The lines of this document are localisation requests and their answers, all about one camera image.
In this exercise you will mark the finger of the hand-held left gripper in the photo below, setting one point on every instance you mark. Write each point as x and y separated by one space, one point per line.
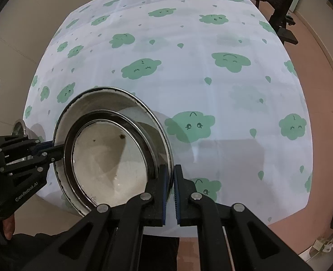
45 145
53 153

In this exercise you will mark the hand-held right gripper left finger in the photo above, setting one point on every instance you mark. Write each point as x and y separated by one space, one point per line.
163 200

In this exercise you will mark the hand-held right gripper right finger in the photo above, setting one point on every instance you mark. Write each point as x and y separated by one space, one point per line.
178 200

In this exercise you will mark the large stainless steel bowl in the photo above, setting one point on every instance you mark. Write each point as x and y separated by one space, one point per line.
19 124
36 134

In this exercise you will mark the small white enamel bowl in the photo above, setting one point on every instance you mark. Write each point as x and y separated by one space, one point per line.
104 161

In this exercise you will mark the white ceramic plate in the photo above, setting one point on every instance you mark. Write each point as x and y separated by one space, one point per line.
144 146

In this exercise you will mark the large white enamel bowl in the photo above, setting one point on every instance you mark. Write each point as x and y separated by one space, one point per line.
113 101

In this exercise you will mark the person's left hand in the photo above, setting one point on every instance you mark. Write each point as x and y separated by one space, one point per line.
8 227

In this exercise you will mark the green cloud print tablecloth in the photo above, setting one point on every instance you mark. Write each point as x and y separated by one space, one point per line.
211 104

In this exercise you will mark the dark wooden stool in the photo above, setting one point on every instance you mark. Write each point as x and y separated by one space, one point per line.
289 35

